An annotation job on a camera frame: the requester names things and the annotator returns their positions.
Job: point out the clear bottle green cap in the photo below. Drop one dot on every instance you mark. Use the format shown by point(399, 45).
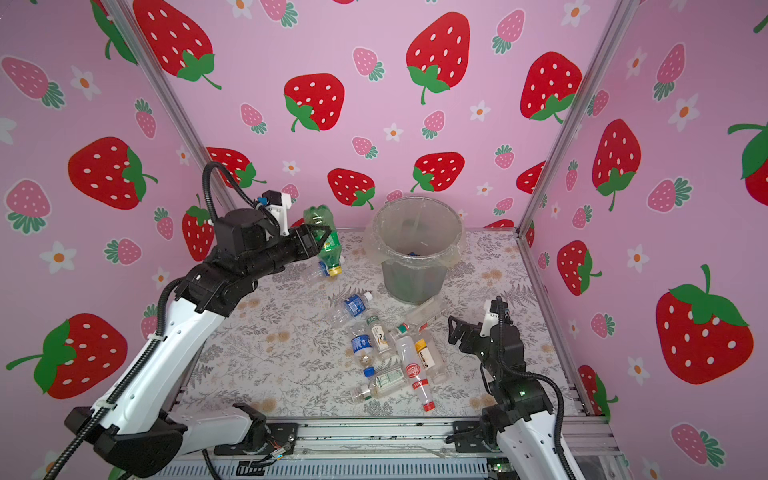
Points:
point(378, 335)

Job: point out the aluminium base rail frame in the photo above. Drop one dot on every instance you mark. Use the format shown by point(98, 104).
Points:
point(356, 448)

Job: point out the clear bottle blue label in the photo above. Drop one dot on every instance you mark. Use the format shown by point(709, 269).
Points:
point(349, 308)
point(315, 273)

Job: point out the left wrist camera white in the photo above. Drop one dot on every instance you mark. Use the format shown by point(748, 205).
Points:
point(278, 204)

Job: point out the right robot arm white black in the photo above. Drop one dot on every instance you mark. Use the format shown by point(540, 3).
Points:
point(526, 422)

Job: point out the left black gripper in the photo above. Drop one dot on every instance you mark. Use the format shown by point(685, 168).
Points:
point(303, 240)

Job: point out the clear bottle near bin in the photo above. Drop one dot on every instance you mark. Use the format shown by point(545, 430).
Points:
point(429, 311)

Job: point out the far clear bottle blue label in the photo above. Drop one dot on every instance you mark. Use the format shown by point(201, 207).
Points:
point(315, 273)

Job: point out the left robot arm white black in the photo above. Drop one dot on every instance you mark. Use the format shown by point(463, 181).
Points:
point(129, 426)

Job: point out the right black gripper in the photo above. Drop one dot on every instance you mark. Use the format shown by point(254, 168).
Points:
point(473, 334)

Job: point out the bottle green white label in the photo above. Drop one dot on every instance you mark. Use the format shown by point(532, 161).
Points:
point(380, 385)

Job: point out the clear bottle yellow cap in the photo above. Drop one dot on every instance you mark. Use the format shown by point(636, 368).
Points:
point(432, 360)

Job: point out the small bottle blue label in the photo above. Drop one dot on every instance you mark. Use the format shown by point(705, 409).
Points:
point(363, 351)

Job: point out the mesh waste bin with liner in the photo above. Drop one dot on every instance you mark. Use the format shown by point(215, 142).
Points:
point(415, 240)

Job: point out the small bottle red cap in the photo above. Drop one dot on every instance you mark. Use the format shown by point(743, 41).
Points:
point(423, 391)

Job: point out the green soda bottle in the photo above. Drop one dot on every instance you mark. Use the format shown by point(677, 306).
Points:
point(321, 220)

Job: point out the clear bottle red round label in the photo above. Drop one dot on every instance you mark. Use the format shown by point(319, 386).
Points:
point(410, 361)

